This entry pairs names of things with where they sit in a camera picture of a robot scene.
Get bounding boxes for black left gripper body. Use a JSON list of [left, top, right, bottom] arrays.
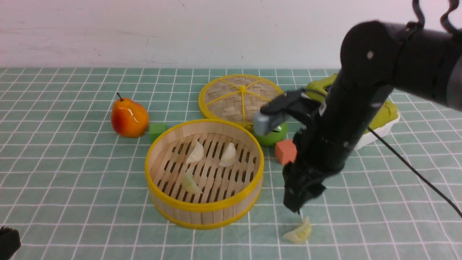
[[0, 226, 21, 260]]

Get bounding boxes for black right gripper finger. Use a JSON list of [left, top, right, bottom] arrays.
[[284, 195, 307, 214]]

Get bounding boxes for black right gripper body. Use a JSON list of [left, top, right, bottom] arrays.
[[282, 126, 358, 203]]

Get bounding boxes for pale green dumpling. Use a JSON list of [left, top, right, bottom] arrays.
[[180, 168, 202, 194], [282, 216, 313, 244]]

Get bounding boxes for white dumpling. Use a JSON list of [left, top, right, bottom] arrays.
[[185, 140, 204, 164], [218, 143, 238, 167]]

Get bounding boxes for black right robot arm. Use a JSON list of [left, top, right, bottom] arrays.
[[283, 21, 461, 212]]

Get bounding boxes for bamboo steamer tray yellow rim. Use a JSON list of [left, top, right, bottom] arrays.
[[145, 119, 264, 229]]

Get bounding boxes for woven bamboo steamer lid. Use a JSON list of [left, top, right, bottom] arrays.
[[198, 74, 283, 128]]

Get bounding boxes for orange foam cube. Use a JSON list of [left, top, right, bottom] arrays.
[[275, 139, 297, 165]]

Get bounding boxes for green toy apple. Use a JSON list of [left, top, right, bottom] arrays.
[[251, 123, 288, 147]]

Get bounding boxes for green lid white plastic box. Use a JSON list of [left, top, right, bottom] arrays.
[[306, 73, 400, 150]]

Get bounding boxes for green checkered tablecloth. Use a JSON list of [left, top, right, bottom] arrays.
[[0, 68, 461, 260]]

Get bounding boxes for small green foam cube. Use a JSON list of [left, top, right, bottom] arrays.
[[148, 123, 168, 143]]

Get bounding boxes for orange red toy pear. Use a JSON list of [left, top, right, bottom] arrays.
[[111, 92, 149, 138]]

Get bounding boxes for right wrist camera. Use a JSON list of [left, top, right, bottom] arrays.
[[253, 89, 321, 135]]

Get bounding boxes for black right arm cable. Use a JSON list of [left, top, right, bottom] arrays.
[[367, 0, 462, 218]]

